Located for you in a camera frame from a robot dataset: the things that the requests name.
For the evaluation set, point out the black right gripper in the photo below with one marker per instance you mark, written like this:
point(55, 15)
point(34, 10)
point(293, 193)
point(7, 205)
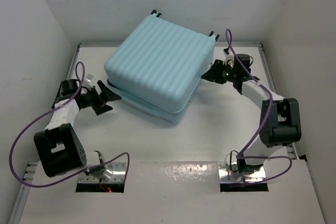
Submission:
point(213, 74)

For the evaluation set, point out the metal base plate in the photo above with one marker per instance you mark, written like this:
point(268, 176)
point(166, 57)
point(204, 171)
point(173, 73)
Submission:
point(227, 176)
point(114, 173)

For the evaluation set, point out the light blue suitcase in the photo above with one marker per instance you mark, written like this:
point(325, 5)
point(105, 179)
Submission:
point(158, 67)

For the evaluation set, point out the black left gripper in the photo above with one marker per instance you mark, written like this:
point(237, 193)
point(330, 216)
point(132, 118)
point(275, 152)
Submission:
point(105, 95)

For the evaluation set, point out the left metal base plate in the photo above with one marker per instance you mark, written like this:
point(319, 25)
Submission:
point(114, 173)

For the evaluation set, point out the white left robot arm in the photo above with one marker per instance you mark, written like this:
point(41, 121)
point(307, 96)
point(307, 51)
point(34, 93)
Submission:
point(58, 146)

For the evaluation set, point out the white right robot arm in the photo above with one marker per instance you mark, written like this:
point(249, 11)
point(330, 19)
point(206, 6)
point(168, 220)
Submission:
point(279, 117)

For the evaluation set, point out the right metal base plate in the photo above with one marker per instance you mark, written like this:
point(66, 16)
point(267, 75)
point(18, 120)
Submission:
point(227, 176)

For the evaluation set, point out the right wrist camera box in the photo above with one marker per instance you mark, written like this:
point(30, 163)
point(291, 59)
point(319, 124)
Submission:
point(246, 60)

